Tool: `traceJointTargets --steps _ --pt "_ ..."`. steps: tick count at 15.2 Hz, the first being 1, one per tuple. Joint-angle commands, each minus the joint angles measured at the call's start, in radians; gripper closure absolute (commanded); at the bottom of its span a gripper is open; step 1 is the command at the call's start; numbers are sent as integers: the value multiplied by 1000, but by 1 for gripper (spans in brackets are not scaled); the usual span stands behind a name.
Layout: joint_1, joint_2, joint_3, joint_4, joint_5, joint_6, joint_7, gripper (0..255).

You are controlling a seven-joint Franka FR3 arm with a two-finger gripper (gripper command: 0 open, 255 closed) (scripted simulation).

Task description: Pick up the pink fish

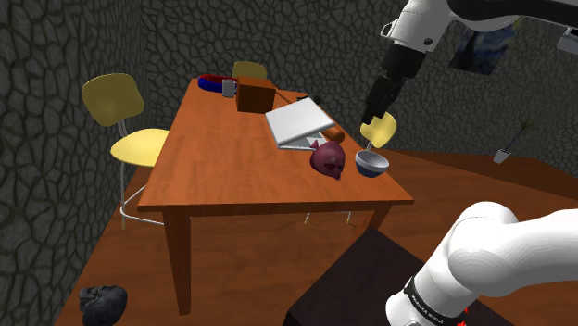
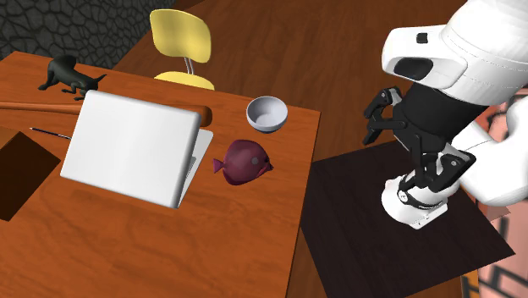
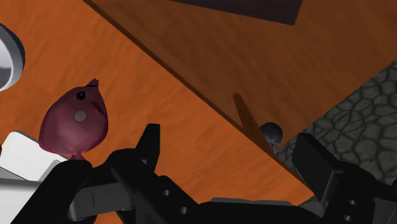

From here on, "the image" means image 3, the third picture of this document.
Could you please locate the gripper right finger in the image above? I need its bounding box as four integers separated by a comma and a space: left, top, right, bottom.
291, 132, 397, 224

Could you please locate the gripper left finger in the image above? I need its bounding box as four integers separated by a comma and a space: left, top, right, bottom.
11, 123, 200, 224

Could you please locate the orange wooden table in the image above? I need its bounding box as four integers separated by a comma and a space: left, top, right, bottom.
0, 0, 316, 224

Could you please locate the purple bird figure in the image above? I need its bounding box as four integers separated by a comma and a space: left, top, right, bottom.
38, 78, 109, 161

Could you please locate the white box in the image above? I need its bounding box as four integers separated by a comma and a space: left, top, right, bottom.
0, 130, 69, 224

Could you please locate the white round dish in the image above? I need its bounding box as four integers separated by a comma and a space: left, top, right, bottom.
0, 23, 26, 92

